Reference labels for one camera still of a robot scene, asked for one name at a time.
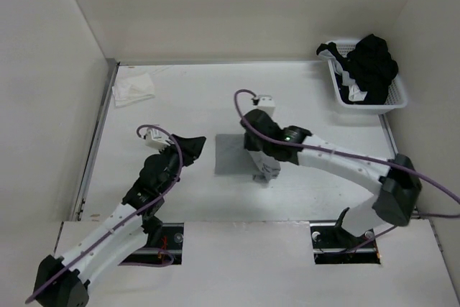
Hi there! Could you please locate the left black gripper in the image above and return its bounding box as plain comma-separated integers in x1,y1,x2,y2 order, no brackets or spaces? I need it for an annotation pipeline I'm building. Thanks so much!
159,134,206,194

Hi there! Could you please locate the grey tank top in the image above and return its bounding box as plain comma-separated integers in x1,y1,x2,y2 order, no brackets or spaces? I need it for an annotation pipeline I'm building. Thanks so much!
214,134,281,183

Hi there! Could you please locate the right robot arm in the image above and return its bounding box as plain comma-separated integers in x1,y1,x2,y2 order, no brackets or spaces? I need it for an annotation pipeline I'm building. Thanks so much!
240,109,422,249

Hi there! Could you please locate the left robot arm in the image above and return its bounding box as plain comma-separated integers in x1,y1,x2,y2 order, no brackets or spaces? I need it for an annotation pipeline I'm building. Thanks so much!
28,128,206,306

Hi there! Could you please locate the white folded tank top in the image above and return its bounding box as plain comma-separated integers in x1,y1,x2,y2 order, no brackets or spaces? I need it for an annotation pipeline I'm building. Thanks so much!
112,73,155,108

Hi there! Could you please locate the white cloth in basket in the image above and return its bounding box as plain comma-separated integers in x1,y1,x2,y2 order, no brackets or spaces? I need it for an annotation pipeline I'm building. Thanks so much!
316,45,367,104

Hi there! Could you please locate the black clothes pile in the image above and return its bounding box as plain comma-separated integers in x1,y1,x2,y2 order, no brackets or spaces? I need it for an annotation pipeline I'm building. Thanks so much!
316,34,399,105

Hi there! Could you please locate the white plastic basket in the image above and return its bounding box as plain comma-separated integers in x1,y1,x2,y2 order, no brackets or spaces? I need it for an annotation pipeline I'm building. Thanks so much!
324,39,408,115

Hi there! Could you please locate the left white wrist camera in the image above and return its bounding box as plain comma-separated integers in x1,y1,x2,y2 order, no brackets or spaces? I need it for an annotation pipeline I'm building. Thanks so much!
144,127,170,152

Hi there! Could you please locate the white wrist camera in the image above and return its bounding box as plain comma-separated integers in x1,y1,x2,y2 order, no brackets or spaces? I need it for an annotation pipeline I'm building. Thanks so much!
144,127,170,152
252,95,275,117

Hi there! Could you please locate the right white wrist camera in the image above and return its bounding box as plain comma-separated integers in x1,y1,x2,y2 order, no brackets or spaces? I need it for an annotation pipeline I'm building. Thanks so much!
252,95,275,117

